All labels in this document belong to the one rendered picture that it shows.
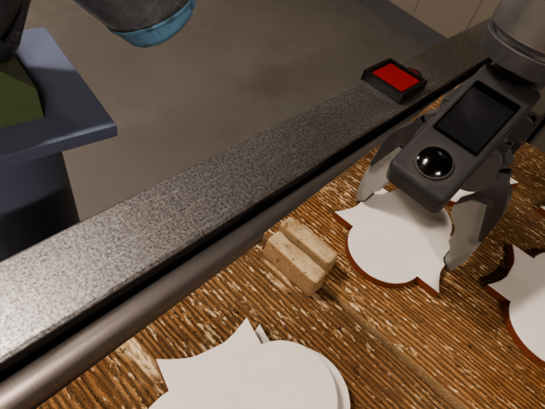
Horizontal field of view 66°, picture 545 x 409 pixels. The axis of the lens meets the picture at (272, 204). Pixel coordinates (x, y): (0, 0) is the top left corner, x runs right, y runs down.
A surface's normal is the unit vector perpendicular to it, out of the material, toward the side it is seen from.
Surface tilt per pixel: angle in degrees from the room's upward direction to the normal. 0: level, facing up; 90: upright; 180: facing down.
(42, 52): 0
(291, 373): 0
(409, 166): 26
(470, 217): 88
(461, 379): 0
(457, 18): 90
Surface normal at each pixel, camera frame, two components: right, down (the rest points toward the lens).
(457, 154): -0.11, -0.37
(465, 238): -0.65, 0.45
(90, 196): 0.18, -0.65
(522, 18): -0.85, 0.23
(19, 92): 0.61, 0.67
